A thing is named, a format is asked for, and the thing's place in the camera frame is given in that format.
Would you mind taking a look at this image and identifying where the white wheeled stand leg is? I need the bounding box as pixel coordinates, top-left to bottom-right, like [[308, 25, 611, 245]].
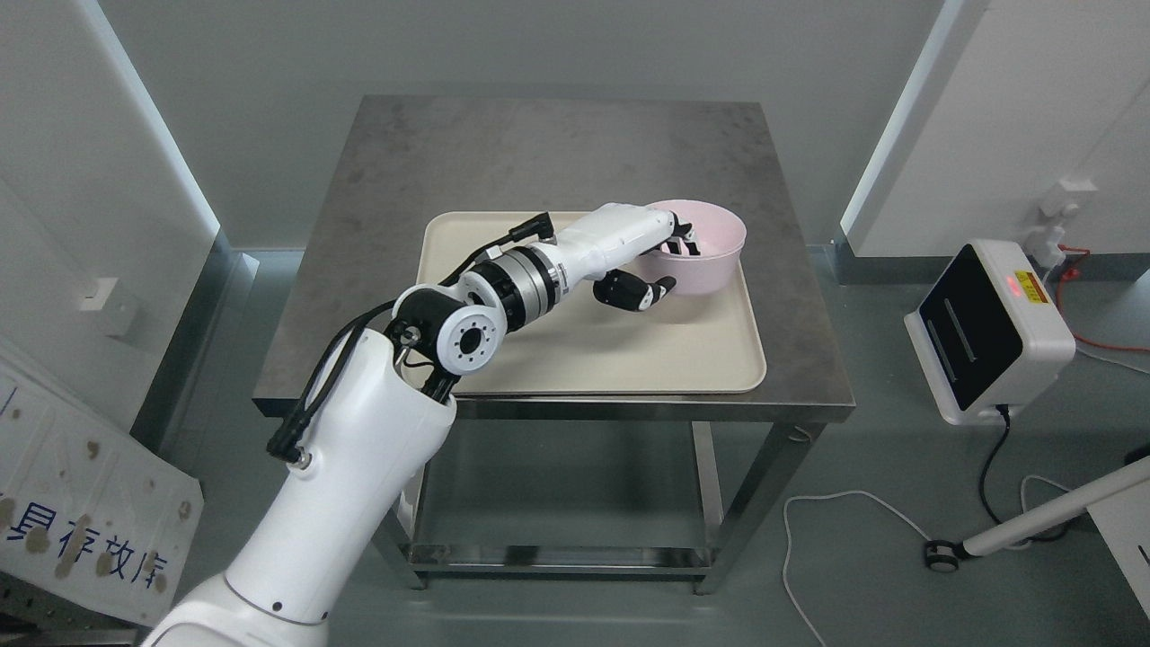
[[923, 447, 1149, 572]]

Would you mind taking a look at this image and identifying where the red cable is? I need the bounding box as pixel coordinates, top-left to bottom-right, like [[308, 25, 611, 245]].
[[1051, 244, 1150, 353]]

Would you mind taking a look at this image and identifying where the pink bowl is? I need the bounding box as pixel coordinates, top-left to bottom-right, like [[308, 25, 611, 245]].
[[633, 199, 748, 296]]

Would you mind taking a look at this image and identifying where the white wall switch box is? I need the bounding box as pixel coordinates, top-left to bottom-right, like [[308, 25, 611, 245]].
[[79, 276, 141, 339]]

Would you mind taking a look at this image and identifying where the white wall socket plug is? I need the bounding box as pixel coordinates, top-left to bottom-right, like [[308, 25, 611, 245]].
[[1024, 179, 1097, 269]]

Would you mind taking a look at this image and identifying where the white floor cable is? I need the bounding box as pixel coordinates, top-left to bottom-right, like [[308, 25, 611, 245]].
[[782, 473, 1075, 647]]

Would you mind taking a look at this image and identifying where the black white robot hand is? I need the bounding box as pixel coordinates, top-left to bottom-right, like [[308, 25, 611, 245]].
[[539, 202, 698, 311]]

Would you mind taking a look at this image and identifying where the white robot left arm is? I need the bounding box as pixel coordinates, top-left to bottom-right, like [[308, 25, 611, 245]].
[[145, 226, 610, 646]]

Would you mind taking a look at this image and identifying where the black power cable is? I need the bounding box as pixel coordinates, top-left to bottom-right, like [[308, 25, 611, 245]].
[[979, 405, 1075, 542]]

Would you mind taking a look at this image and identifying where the white black box device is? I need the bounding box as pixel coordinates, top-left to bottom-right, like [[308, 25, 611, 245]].
[[904, 238, 1078, 425]]

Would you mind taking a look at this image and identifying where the beige plastic tray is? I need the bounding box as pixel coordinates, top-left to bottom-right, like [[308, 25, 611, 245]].
[[390, 211, 767, 394]]

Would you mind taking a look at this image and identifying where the stainless steel table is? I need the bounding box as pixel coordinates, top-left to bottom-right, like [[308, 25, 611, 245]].
[[253, 95, 854, 595]]

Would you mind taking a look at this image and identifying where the white sign board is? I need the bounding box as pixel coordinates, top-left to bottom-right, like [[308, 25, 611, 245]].
[[1, 364, 204, 626]]

